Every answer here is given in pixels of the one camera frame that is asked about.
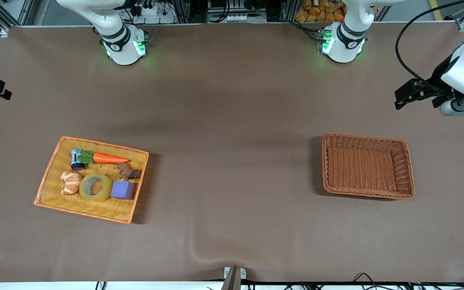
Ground yellow clear tape roll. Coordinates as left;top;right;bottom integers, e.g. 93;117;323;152
79;173;112;202

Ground small blue white can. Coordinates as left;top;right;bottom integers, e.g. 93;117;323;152
70;149;85;171

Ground brown toy figure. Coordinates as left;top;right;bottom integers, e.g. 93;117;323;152
114;163;142;180

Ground grey camera pole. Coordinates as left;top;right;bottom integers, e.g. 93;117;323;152
221;267;241;290

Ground white power strip with plugs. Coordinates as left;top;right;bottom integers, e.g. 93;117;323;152
132;2;177;25

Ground purple foam cube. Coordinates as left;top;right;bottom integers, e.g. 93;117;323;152
110;180;136;200

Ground orange toy carrot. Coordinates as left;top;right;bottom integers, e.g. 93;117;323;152
78;151;130;165

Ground long white power strip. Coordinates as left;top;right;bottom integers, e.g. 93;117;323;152
208;12;267;23

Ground brown wicker basket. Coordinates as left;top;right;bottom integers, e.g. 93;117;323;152
321;133;415;200

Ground metal table clamp bracket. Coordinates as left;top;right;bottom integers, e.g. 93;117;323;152
224;266;247;281

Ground pile of orange items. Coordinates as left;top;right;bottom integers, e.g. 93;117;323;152
295;0;346;23

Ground yellow wicker tray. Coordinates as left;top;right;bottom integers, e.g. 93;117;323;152
33;136;150;224

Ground black floor cables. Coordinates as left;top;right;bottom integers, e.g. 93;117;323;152
248;272;464;290

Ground toy croissant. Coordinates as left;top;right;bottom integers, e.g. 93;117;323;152
60;170;83;195

